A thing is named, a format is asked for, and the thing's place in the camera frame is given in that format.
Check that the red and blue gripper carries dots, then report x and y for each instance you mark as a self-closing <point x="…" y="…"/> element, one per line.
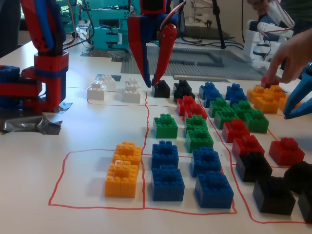
<point x="139" y="31"/>

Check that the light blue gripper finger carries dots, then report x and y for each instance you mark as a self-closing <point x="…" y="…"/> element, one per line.
<point x="304" y="108"/>
<point x="302" y="92"/>

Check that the red brick block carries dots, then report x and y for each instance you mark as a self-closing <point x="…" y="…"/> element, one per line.
<point x="286" y="151"/>
<point x="247" y="146"/>
<point x="197" y="112"/>
<point x="235" y="131"/>
<point x="184" y="103"/>
<point x="269" y="83"/>

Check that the green brick block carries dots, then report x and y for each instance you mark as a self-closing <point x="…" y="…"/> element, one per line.
<point x="257" y="121"/>
<point x="228" y="120"/>
<point x="198" y="142"/>
<point x="243" y="106"/>
<point x="165" y="125"/>
<point x="196" y="122"/>
<point x="219" y="105"/>

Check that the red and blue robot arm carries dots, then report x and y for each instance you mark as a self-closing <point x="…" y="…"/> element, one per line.
<point x="48" y="73"/>

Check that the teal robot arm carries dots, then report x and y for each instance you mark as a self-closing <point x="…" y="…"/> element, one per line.
<point x="107" y="31"/>
<point x="72" y="14"/>

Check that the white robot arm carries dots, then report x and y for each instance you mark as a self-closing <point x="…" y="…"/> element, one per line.
<point x="253" y="41"/>

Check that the orange brick block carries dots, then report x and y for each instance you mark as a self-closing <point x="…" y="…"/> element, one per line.
<point x="286" y="102"/>
<point x="122" y="181"/>
<point x="126" y="151"/>
<point x="255" y="93"/>
<point x="276" y="90"/>
<point x="267" y="104"/>

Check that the white brick block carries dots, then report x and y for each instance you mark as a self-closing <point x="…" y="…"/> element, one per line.
<point x="97" y="92"/>
<point x="131" y="97"/>
<point x="133" y="82"/>
<point x="110" y="81"/>

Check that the black brick block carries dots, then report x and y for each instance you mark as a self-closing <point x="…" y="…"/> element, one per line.
<point x="161" y="90"/>
<point x="187" y="93"/>
<point x="273" y="195"/>
<point x="307" y="205"/>
<point x="298" y="178"/>
<point x="253" y="167"/>
<point x="178" y="86"/>

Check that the grey tape square marker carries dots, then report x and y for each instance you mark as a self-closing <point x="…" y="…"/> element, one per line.
<point x="117" y="78"/>

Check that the blue brick block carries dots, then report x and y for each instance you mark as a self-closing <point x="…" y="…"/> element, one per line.
<point x="167" y="184"/>
<point x="214" y="193"/>
<point x="207" y="87"/>
<point x="206" y="162"/>
<point x="164" y="155"/>
<point x="240" y="98"/>
<point x="234" y="88"/>
<point x="215" y="98"/>

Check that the bare person hand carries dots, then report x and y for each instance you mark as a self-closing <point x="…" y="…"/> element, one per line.
<point x="292" y="56"/>
<point x="260" y="5"/>

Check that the grey studded baseplate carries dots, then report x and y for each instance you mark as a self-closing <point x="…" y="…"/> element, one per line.
<point x="243" y="70"/>

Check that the long grey tape strip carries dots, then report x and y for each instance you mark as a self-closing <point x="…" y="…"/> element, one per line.
<point x="207" y="78"/>

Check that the black tripod stand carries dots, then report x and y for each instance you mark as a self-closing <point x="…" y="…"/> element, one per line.
<point x="218" y="22"/>

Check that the dark grey mat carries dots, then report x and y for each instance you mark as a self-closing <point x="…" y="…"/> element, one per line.
<point x="226" y="35"/>

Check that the person in green shirt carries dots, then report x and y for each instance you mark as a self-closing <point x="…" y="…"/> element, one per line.
<point x="302" y="14"/>

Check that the grey brick frame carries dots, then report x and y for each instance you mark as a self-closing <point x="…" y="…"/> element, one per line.
<point x="187" y="63"/>

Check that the crumpled grey duct tape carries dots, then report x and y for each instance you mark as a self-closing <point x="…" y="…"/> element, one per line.
<point x="26" y="125"/>

